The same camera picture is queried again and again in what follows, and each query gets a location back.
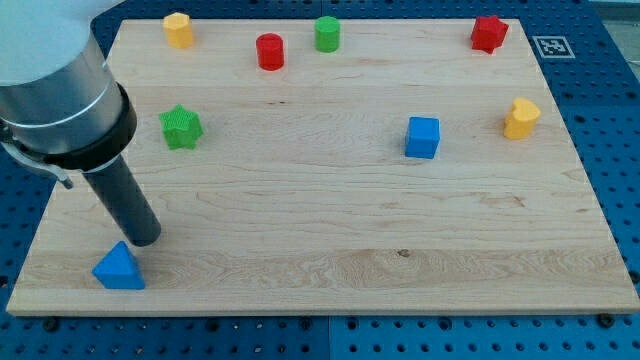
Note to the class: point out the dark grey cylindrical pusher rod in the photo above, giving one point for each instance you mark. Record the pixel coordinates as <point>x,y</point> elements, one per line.
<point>116,187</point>

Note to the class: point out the blue triangle block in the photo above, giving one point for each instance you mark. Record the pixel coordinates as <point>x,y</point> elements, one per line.
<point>119,270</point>

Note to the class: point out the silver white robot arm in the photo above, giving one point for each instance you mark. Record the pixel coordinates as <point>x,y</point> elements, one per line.
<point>62,109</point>

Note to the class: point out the green star block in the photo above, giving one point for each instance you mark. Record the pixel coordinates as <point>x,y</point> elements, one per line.
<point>180,127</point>

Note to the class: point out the yellow hexagon block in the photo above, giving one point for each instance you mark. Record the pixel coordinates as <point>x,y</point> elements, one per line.
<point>178,30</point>

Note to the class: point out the red cylinder block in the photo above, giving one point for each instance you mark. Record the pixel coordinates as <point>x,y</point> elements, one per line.
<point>270,51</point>

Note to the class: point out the light wooden board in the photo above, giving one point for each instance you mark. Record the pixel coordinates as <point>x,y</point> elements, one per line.
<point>299,200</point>

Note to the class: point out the green cylinder block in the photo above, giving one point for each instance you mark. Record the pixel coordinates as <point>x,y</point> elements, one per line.
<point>327,34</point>

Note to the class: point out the blue cube block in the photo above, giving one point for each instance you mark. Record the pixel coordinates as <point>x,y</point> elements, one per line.
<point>422,137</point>

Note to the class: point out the red star block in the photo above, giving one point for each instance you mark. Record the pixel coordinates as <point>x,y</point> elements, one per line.
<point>488,33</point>

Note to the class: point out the yellow heart block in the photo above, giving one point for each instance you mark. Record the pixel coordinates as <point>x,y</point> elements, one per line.
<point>521,119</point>

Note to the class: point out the white fiducial marker tag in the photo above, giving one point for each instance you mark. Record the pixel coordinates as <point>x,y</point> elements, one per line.
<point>553,47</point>

